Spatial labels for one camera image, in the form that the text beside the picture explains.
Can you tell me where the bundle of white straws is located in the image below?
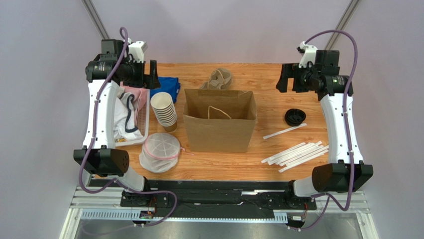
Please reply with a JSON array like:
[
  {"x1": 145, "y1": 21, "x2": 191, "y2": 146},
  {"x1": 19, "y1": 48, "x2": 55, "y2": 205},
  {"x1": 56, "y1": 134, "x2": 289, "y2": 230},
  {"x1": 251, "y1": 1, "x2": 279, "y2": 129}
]
[{"x1": 261, "y1": 141, "x2": 329, "y2": 173}]

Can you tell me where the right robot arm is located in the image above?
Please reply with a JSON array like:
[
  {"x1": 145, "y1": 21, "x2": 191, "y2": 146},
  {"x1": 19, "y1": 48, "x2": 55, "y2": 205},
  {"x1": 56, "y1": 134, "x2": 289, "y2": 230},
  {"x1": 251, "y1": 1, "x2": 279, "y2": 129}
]
[{"x1": 276, "y1": 48, "x2": 374, "y2": 197}]

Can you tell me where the brown paper bag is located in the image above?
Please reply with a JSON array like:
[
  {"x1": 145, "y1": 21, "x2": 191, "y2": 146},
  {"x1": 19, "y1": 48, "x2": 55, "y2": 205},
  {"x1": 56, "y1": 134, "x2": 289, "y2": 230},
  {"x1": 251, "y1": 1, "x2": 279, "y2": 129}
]
[{"x1": 183, "y1": 89, "x2": 257, "y2": 153}]

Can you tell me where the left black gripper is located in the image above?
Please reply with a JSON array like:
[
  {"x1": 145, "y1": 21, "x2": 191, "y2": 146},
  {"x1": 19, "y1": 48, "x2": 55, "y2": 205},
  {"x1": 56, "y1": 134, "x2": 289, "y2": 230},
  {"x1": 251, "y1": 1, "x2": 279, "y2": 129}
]
[{"x1": 121, "y1": 58, "x2": 161, "y2": 90}]

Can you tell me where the white plastic basket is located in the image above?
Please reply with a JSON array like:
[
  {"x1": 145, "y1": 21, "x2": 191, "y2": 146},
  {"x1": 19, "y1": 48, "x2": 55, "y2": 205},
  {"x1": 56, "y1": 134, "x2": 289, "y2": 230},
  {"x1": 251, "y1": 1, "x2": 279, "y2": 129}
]
[{"x1": 115, "y1": 92, "x2": 150, "y2": 147}]

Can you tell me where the pink cloth bag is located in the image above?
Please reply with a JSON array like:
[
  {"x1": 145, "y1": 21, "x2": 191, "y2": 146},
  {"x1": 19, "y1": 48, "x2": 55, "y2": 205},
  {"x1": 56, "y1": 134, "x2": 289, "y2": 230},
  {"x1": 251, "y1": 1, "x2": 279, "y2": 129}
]
[{"x1": 120, "y1": 83, "x2": 149, "y2": 112}]

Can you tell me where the single white straw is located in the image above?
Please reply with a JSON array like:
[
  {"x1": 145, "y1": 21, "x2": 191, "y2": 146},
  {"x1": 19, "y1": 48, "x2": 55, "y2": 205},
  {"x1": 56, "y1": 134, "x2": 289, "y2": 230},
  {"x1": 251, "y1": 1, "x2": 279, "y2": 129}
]
[{"x1": 263, "y1": 123, "x2": 307, "y2": 140}]

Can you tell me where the stack of black lids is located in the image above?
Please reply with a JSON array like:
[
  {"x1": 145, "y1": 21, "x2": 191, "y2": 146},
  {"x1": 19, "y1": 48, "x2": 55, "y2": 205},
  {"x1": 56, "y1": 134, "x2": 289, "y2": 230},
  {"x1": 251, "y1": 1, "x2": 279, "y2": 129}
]
[{"x1": 284, "y1": 109, "x2": 306, "y2": 126}]

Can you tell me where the white crumpled cloth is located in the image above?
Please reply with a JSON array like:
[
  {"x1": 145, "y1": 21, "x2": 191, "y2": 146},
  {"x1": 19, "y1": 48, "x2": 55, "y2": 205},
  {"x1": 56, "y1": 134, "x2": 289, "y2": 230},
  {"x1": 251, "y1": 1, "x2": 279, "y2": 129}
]
[{"x1": 113, "y1": 87, "x2": 143, "y2": 142}]

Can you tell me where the white mesh food cover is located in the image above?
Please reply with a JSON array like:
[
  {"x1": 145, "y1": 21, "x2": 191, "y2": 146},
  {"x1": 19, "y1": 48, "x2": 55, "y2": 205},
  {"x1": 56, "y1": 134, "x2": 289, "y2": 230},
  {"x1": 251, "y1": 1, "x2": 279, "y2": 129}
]
[{"x1": 139, "y1": 132, "x2": 194, "y2": 173}]

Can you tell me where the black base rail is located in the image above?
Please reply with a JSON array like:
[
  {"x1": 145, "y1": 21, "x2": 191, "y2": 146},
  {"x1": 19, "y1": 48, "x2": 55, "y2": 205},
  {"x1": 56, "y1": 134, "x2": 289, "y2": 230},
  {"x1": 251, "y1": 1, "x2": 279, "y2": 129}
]
[{"x1": 120, "y1": 180, "x2": 317, "y2": 219}]

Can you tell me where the cardboard cup carrier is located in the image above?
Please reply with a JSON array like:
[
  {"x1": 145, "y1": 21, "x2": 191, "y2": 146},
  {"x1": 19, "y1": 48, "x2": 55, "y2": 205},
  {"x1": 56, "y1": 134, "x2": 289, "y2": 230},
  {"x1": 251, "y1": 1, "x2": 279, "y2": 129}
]
[{"x1": 200, "y1": 68, "x2": 232, "y2": 90}]

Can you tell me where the blue folded cloth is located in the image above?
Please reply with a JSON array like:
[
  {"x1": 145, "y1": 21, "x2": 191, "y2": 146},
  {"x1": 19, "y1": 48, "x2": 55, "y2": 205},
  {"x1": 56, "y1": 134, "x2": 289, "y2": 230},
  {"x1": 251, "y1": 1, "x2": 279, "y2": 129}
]
[{"x1": 150, "y1": 77, "x2": 181, "y2": 104}]

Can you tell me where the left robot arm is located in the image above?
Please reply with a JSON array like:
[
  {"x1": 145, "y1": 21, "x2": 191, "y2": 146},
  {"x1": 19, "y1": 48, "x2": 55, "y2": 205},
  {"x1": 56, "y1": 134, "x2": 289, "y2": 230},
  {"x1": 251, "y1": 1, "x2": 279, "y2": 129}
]
[{"x1": 73, "y1": 39, "x2": 160, "y2": 194}]

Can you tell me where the stack of paper cups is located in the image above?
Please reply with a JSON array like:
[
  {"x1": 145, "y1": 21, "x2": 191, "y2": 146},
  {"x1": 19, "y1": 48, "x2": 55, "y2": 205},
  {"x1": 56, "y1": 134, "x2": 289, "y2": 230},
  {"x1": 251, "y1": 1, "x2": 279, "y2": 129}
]
[{"x1": 150, "y1": 92, "x2": 178, "y2": 132}]

